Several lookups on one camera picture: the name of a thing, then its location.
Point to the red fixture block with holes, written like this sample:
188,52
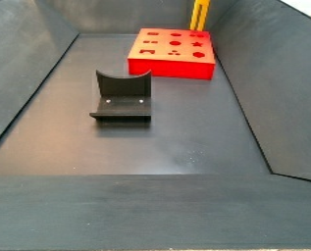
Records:
172,53

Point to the yellow square-circle peg object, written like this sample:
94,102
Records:
200,14

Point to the black curved regrasp stand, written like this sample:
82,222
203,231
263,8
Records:
125,97

